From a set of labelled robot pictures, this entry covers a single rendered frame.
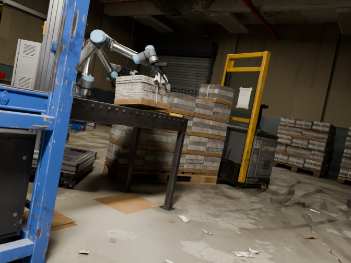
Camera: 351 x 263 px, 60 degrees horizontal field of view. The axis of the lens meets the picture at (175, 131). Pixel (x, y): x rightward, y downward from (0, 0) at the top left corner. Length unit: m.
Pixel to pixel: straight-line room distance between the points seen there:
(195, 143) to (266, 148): 1.17
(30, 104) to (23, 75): 1.66
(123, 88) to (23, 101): 1.12
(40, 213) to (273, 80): 9.07
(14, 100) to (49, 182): 0.39
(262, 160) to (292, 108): 5.41
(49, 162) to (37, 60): 1.82
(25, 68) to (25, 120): 1.86
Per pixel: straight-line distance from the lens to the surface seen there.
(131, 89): 2.43
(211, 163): 4.01
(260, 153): 4.40
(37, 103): 1.56
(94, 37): 2.72
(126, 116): 2.01
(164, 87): 2.58
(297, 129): 7.99
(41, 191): 1.51
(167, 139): 3.50
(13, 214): 1.57
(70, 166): 2.83
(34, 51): 3.18
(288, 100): 9.80
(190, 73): 11.23
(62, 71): 1.44
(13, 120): 1.34
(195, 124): 3.72
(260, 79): 4.18
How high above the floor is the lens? 0.81
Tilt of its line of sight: 3 degrees down
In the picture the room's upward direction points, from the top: 11 degrees clockwise
